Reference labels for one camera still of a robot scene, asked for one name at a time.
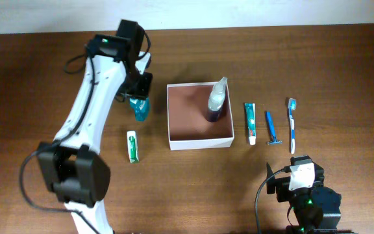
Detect teal mouthwash bottle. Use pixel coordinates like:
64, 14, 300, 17
129, 98, 150, 122

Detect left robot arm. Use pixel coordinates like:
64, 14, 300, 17
33, 19, 153, 233

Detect black cable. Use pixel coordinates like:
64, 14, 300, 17
254, 166, 292, 234
18, 29, 152, 234

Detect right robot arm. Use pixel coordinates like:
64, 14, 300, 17
266, 155, 342, 233

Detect right black cable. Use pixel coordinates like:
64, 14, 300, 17
254, 166, 292, 234

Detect blue disposable razor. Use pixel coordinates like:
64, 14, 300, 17
266, 111, 282, 146

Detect green white small box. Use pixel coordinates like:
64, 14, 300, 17
127, 131, 139, 163

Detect clear spray bottle purple liquid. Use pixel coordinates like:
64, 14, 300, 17
206, 77, 228, 122

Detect left black cable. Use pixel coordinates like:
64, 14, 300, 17
18, 29, 152, 234

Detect teal white toothpaste tube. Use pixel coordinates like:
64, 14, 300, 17
244, 103, 256, 146

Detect white open cardboard box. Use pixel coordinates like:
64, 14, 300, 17
166, 82, 234, 151

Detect blue white toothbrush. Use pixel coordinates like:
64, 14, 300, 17
288, 98, 297, 154

